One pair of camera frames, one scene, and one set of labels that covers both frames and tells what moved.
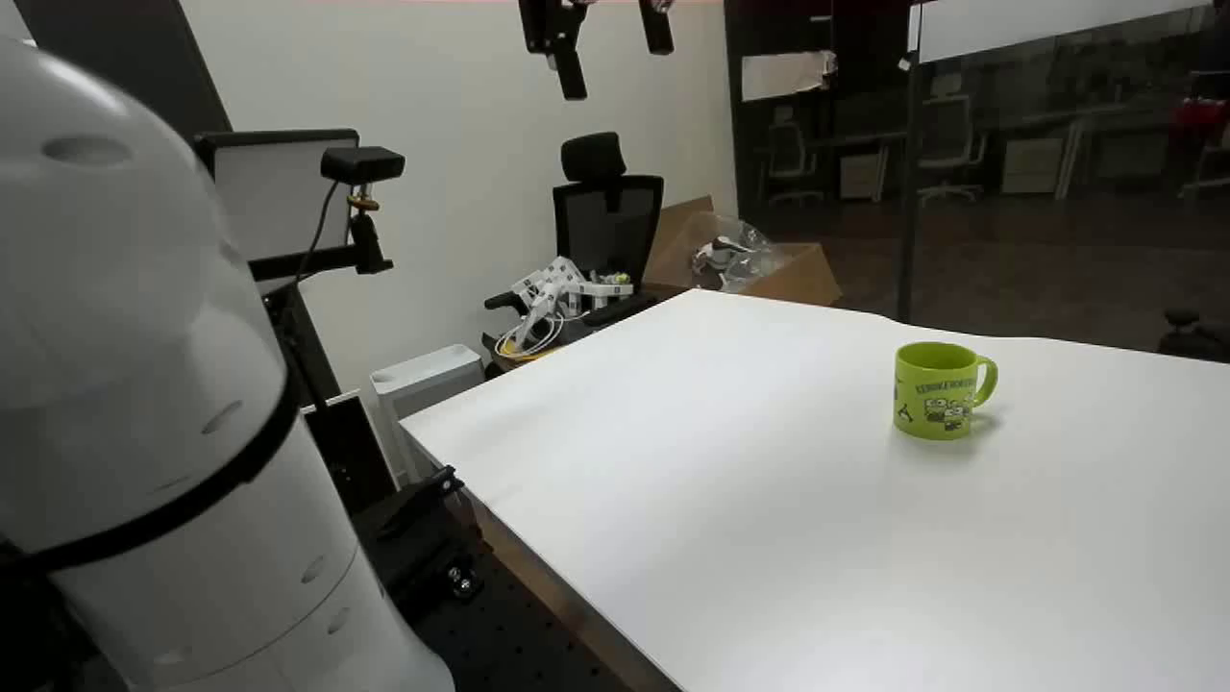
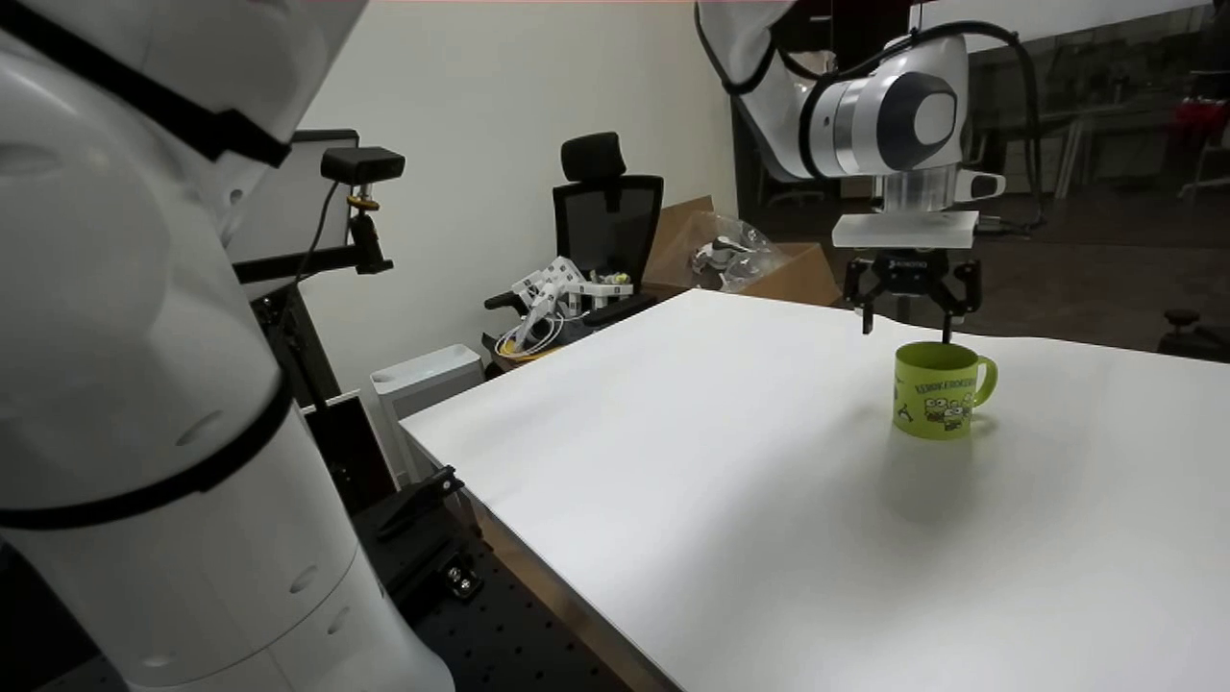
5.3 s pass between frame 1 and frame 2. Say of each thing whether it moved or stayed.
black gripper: moved
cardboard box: stayed
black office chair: stayed
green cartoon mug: stayed
